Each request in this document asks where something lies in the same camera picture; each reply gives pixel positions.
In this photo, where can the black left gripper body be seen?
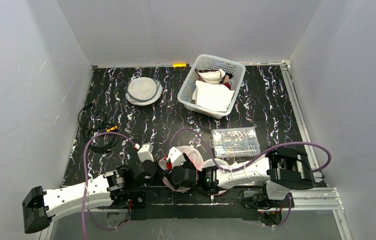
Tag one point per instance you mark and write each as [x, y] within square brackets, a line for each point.
[147, 168]

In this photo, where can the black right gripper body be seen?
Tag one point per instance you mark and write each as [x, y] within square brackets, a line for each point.
[181, 175]

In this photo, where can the white mesh bag pink trim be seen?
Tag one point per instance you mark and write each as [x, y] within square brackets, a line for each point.
[198, 161]

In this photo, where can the white mesh bag blue trim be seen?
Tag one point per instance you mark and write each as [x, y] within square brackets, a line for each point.
[143, 91]

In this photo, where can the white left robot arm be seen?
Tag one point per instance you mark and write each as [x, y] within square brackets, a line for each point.
[117, 189]

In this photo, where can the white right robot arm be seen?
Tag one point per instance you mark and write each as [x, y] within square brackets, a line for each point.
[280, 171]

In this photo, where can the dark red bra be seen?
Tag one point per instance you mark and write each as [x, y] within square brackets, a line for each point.
[228, 85]

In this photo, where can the clear plastic compartment box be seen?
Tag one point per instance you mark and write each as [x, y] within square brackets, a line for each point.
[235, 142]

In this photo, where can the yellow orange marker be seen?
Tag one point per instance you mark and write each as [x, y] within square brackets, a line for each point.
[180, 65]

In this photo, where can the white plastic basket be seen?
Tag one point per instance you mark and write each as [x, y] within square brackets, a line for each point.
[211, 69]

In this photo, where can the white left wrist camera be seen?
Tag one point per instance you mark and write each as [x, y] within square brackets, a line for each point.
[145, 153]

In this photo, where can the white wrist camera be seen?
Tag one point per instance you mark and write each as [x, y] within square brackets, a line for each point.
[174, 158]
[145, 153]

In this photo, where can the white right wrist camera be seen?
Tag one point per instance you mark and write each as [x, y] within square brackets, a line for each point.
[174, 158]

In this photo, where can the black base frame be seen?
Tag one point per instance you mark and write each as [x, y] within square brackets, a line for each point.
[241, 202]

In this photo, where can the aluminium rail frame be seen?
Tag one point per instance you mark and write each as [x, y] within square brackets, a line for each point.
[318, 198]

